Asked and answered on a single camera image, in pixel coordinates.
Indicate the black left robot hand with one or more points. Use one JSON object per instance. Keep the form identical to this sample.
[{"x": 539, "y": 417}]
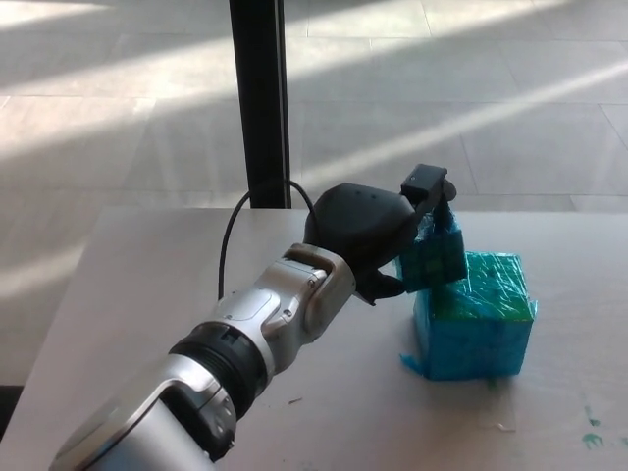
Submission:
[{"x": 360, "y": 223}]

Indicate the small blue taped cube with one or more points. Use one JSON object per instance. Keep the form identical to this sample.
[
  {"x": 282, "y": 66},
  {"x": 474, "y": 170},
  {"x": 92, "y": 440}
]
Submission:
[{"x": 434, "y": 257}]

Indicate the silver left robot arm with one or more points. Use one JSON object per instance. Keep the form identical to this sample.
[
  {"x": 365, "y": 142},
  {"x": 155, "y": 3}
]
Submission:
[{"x": 211, "y": 353}]

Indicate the big blue taped cube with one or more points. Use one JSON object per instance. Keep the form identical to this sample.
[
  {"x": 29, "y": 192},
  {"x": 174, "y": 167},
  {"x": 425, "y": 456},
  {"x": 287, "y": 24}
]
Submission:
[{"x": 473, "y": 341}]

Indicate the black window frame post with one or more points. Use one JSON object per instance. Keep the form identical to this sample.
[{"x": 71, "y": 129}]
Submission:
[{"x": 260, "y": 98}]

